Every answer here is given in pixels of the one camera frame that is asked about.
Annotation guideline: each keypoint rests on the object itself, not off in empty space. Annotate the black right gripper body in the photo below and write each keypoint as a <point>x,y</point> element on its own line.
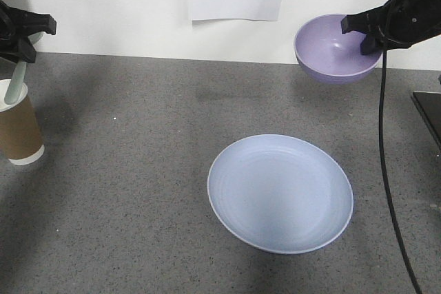
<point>412,21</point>

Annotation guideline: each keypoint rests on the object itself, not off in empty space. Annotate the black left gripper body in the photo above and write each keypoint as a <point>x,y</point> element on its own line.
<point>10,18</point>

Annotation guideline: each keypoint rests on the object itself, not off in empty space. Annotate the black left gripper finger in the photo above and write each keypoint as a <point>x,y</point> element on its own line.
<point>22,53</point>
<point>29,23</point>

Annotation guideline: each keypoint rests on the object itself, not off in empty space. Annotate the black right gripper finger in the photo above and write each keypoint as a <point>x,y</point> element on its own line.
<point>370,22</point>
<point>371,44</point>

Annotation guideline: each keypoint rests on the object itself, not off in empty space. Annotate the pale green plastic spoon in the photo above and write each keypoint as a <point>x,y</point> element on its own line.
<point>13,91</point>

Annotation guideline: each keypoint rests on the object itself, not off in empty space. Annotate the purple plastic bowl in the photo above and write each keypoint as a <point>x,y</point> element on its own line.
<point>329,56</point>

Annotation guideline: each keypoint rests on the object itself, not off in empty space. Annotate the brown paper cup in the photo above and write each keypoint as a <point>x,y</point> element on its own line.
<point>21,139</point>

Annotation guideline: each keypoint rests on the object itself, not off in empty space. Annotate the blue round plate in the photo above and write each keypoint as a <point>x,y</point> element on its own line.
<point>280,194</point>

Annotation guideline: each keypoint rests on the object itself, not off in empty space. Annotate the black flat appliance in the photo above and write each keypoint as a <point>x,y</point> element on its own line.
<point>428,105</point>

